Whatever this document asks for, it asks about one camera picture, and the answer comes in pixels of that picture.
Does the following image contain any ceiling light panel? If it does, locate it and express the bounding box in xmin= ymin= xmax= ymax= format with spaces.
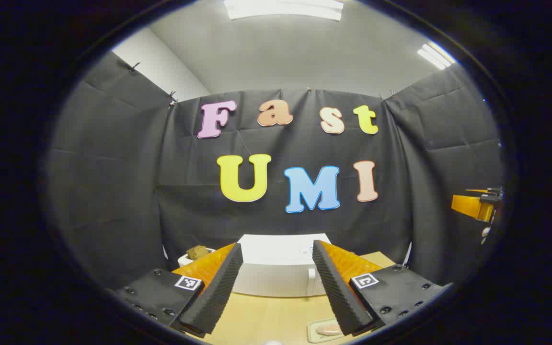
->
xmin=223 ymin=0 xmax=344 ymax=22
xmin=417 ymin=42 xmax=457 ymax=70

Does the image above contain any white microwave oven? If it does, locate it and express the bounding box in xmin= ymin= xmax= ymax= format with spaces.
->
xmin=232 ymin=233 xmax=333 ymax=298

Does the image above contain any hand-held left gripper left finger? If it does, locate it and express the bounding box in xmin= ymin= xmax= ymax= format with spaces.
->
xmin=113 ymin=242 xmax=244 ymax=336

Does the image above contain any cream rectangular plate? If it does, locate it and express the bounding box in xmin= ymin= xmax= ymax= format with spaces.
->
xmin=307 ymin=318 xmax=348 ymax=344

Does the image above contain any white pot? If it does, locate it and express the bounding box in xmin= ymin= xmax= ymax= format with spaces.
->
xmin=178 ymin=245 xmax=217 ymax=267

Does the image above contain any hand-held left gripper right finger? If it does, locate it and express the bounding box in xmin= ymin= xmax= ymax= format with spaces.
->
xmin=311 ymin=240 xmax=452 ymax=336

